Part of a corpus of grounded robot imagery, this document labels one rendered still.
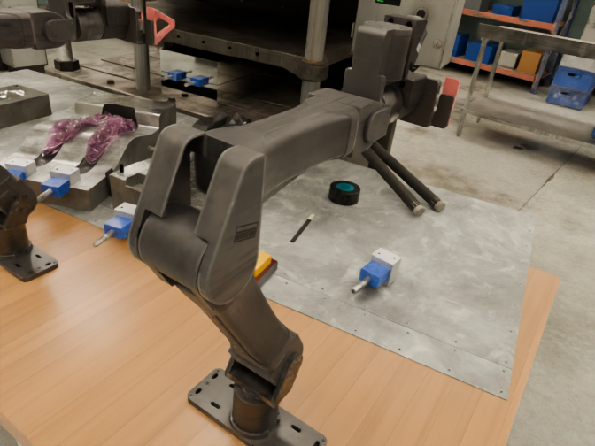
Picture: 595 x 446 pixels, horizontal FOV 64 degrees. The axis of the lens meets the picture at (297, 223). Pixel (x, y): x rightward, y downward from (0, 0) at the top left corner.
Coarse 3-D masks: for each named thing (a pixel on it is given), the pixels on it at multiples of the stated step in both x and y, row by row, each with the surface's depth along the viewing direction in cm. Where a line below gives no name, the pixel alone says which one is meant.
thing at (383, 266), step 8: (376, 256) 95; (384, 256) 95; (392, 256) 95; (368, 264) 94; (376, 264) 95; (384, 264) 94; (392, 264) 93; (360, 272) 93; (368, 272) 92; (376, 272) 92; (384, 272) 93; (392, 272) 94; (360, 280) 94; (368, 280) 92; (376, 280) 91; (384, 280) 94; (392, 280) 96; (352, 288) 89; (360, 288) 90
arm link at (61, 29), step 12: (48, 0) 83; (60, 0) 82; (72, 0) 83; (84, 0) 84; (60, 12) 83; (48, 24) 79; (60, 24) 81; (72, 24) 82; (48, 36) 80; (60, 36) 81; (72, 36) 83
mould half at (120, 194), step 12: (204, 120) 128; (132, 168) 109; (144, 168) 110; (192, 168) 113; (120, 180) 104; (192, 180) 108; (288, 180) 129; (120, 192) 106; (132, 192) 104; (276, 192) 125; (192, 204) 98
